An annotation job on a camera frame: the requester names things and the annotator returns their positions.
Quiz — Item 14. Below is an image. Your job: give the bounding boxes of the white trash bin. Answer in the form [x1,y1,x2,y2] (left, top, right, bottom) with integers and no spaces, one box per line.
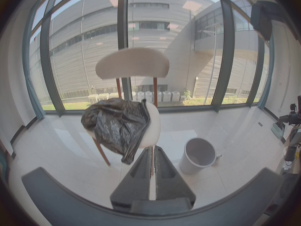
[179,137,217,176]

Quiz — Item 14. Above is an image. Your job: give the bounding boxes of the window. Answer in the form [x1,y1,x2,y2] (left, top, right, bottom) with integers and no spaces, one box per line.
[24,0,276,118]

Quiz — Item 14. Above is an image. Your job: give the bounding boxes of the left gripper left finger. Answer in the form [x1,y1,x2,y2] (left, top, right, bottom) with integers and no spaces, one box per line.
[110,149,151,209]

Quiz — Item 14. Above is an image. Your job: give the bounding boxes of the white padded wooden chair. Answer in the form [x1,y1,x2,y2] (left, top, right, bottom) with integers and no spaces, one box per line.
[85,47,170,176]

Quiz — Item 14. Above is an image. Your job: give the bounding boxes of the black plastic bag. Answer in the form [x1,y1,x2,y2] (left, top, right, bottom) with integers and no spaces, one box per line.
[81,98,151,165]

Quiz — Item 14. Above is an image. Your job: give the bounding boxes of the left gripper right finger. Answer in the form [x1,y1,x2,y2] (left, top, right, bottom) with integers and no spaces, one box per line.
[155,146,196,208]

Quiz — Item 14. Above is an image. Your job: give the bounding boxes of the blue-green curtain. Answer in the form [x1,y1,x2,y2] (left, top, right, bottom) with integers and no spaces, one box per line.
[257,32,275,110]

